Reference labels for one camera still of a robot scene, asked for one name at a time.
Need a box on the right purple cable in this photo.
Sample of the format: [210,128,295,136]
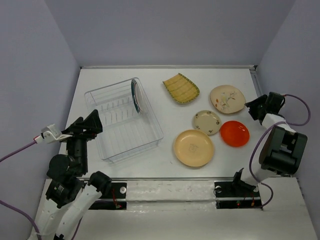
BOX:
[249,93,311,207]

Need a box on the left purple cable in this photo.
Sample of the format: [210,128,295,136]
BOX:
[0,138,41,237]

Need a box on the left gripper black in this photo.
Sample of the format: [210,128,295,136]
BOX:
[59,108,104,173]

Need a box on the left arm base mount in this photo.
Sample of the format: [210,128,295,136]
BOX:
[89,181,127,211]

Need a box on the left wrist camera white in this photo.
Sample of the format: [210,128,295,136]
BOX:
[33,124,72,144]

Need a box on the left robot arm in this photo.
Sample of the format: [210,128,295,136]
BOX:
[29,109,112,240]

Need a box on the yellow bamboo pattern plate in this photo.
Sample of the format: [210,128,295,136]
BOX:
[162,73,200,104]

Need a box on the large yellow round plate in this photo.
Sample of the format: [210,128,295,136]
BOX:
[173,129,215,168]

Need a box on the small beige flower plate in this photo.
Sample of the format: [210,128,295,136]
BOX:
[192,110,222,136]

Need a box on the orange round plate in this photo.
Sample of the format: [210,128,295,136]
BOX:
[219,120,250,148]

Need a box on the green rimmed white plate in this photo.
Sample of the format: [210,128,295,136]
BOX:
[130,79,144,114]

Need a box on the beige floral square plate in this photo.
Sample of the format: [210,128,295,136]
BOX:
[209,85,246,115]

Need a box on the purple cable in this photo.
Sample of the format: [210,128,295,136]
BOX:
[0,138,41,237]
[249,93,311,207]

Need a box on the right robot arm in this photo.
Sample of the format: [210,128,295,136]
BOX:
[230,92,311,196]

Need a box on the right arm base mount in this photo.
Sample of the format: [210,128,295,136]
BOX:
[213,181,262,210]

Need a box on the clear wire dish rack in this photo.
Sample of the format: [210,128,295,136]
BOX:
[84,77,164,163]

